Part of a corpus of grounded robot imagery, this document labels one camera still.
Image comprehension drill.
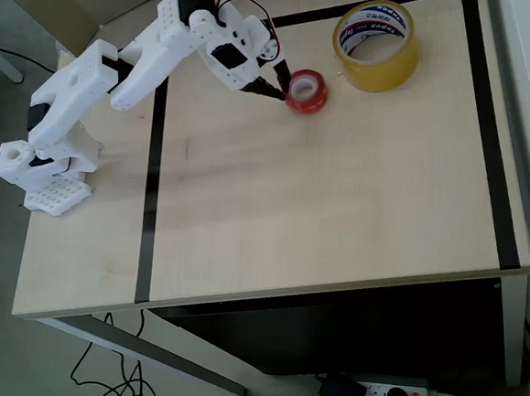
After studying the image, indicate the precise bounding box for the black floor cable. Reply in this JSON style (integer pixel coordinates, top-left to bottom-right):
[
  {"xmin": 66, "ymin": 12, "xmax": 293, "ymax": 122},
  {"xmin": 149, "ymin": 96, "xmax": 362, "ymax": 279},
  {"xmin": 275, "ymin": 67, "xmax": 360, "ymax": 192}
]
[{"xmin": 68, "ymin": 309, "xmax": 166, "ymax": 396}]

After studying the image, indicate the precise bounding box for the grey table frame beam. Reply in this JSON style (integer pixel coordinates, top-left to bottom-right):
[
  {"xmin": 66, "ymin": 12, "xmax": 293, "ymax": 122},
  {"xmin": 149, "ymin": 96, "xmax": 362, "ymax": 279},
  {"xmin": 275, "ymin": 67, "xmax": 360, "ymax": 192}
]
[{"xmin": 32, "ymin": 310, "xmax": 252, "ymax": 396}]

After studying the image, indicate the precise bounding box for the white power strip red switch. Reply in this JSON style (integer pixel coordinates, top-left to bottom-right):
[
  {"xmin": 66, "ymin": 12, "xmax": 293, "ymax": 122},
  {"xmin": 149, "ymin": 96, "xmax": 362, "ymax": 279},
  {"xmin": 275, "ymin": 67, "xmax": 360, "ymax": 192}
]
[{"xmin": 353, "ymin": 374, "xmax": 431, "ymax": 396}]

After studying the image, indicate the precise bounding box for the red tape roll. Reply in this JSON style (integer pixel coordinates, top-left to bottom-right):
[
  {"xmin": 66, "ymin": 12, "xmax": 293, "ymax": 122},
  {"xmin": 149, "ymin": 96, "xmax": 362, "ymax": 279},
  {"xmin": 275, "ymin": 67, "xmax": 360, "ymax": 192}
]
[{"xmin": 283, "ymin": 67, "xmax": 331, "ymax": 119}]

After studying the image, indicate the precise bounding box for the black power adapter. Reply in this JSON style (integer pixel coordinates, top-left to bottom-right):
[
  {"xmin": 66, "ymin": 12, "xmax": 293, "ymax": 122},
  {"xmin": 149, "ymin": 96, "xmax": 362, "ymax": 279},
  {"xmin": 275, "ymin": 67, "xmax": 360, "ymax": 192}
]
[{"xmin": 319, "ymin": 371, "xmax": 370, "ymax": 396}]

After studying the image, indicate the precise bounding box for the grey table leg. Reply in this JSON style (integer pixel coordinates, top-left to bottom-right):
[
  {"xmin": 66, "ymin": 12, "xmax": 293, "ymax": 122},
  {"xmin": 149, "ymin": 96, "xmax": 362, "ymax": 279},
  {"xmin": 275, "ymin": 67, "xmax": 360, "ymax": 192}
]
[{"xmin": 491, "ymin": 273, "xmax": 530, "ymax": 390}]

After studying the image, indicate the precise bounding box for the red white servo cable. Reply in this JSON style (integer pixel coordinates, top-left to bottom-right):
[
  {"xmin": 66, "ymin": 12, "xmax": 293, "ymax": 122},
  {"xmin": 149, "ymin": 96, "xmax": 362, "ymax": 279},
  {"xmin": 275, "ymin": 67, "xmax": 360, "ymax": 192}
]
[{"xmin": 211, "ymin": 0, "xmax": 287, "ymax": 63}]

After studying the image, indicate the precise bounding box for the large yellow tape roll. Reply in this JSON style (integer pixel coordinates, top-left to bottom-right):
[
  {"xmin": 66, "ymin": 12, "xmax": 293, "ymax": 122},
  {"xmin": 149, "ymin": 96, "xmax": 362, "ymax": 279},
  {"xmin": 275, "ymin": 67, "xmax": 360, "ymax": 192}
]
[{"xmin": 329, "ymin": 0, "xmax": 426, "ymax": 97}]

